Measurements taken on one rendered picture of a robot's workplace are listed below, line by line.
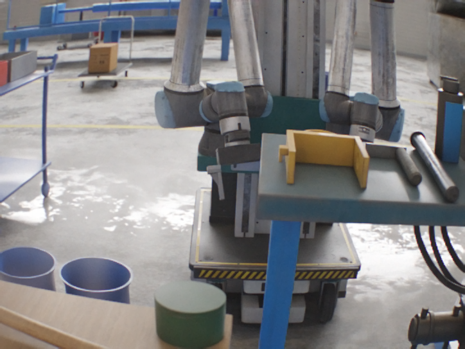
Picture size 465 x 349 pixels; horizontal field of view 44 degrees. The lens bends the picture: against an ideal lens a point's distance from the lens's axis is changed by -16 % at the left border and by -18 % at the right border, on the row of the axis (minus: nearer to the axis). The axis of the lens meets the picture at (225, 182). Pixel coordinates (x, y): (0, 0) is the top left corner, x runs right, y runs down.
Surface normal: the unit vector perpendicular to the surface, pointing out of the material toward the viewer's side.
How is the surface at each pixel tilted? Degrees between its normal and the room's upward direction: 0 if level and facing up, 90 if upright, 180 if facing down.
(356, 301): 0
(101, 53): 90
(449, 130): 90
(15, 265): 90
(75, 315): 0
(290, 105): 90
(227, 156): 67
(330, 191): 0
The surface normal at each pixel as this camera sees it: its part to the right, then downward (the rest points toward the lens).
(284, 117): 0.00, 0.32
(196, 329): 0.22, 0.32
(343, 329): 0.04, -0.95
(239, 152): 0.12, -0.08
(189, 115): 0.39, 0.51
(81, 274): 0.61, 0.28
